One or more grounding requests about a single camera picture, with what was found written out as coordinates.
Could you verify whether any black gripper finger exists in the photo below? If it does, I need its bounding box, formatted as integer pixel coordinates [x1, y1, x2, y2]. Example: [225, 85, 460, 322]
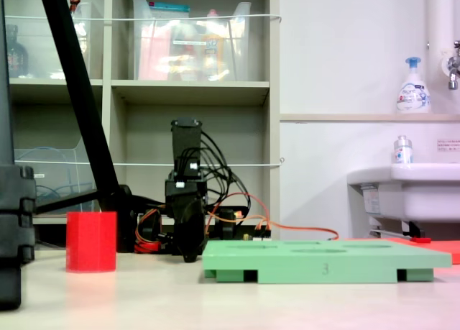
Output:
[188, 201, 207, 263]
[172, 203, 193, 264]

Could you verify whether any red octagonal pillar block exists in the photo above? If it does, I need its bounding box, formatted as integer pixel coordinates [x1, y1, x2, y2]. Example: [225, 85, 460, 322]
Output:
[65, 211, 118, 274]

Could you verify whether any small orange flat block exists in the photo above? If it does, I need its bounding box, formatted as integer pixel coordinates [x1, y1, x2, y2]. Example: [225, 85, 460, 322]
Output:
[343, 236, 460, 265]

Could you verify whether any black table clamp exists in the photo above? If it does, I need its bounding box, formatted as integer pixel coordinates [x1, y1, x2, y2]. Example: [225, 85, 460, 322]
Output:
[214, 206, 239, 242]

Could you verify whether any small circuit board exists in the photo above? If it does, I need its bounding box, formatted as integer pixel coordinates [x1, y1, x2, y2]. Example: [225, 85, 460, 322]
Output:
[242, 226, 273, 242]

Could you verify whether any beige shelf unit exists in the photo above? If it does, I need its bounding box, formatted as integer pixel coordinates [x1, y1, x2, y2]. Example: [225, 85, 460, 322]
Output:
[0, 0, 282, 239]

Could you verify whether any green shape sorter board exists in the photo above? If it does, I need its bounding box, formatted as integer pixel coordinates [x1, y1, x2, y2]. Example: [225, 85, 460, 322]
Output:
[201, 239, 453, 285]

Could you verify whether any pink pack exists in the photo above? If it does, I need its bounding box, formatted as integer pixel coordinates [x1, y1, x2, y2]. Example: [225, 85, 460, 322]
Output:
[137, 24, 173, 81]

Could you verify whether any yellow bottle pink cap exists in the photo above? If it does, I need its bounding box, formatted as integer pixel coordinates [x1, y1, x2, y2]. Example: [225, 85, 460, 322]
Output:
[200, 9, 226, 80]

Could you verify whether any large clear storage bin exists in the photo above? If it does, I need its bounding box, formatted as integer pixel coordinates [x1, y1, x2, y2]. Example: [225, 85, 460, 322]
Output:
[132, 0, 252, 82]

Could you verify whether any black notched tripod leg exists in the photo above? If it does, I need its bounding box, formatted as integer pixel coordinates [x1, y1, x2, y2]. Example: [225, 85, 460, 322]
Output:
[0, 0, 37, 312]

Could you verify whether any blue topped plastic bag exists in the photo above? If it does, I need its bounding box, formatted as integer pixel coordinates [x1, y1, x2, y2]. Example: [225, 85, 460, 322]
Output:
[147, 1, 191, 20]

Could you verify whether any clear bin with bottles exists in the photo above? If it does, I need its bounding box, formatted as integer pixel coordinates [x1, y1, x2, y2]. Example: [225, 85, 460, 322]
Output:
[5, 1, 93, 80]

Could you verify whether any small clear bottle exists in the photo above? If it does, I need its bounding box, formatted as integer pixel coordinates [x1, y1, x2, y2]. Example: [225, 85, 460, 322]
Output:
[392, 134, 414, 165]

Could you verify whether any dark glass bottle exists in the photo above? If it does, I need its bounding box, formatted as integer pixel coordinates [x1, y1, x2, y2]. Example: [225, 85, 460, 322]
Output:
[5, 24, 29, 78]

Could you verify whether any silver bar red end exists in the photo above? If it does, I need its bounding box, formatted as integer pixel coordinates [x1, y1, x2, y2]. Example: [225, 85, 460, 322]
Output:
[369, 228, 432, 244]

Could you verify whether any white sink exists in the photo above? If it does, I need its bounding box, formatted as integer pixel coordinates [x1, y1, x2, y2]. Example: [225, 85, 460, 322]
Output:
[346, 162, 460, 224]

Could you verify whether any white pump soap bottle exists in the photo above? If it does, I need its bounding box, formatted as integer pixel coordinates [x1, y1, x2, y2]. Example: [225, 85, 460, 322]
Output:
[396, 56, 432, 114]

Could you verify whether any metal faucet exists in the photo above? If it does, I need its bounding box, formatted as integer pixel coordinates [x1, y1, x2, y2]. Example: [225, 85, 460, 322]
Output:
[440, 40, 460, 91]

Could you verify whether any orange servo wire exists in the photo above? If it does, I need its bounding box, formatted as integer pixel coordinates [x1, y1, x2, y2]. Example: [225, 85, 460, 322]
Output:
[135, 208, 159, 244]

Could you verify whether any long black cable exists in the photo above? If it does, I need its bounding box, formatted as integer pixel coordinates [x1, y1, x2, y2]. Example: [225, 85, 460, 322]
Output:
[199, 130, 252, 219]

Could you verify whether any white shelf guard cord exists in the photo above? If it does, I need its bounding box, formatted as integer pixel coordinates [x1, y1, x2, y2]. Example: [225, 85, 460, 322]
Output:
[14, 157, 285, 168]
[5, 14, 282, 24]

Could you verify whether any orange wire loop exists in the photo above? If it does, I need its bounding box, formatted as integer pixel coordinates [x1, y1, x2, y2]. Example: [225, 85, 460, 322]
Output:
[205, 191, 341, 242]

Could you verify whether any clear bin with cables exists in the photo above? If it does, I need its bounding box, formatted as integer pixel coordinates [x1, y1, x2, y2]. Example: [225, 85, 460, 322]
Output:
[14, 137, 100, 213]

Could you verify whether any blue cable coil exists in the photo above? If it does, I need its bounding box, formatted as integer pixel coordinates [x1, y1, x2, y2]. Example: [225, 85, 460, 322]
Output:
[34, 182, 98, 207]

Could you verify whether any white wall notice label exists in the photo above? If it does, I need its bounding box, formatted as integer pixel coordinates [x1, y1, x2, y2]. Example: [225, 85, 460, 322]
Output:
[436, 138, 460, 153]

